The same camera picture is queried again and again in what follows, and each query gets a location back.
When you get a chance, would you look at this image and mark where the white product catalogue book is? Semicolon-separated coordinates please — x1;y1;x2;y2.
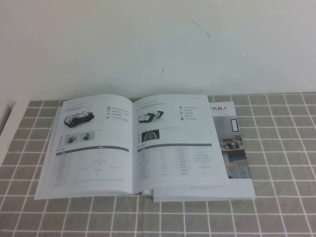
34;93;231;201

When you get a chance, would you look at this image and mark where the closed book with photo cover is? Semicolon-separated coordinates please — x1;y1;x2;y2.
151;100;256;203

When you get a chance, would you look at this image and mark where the grey checkered tablecloth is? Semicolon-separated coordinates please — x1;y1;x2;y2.
0;91;316;237

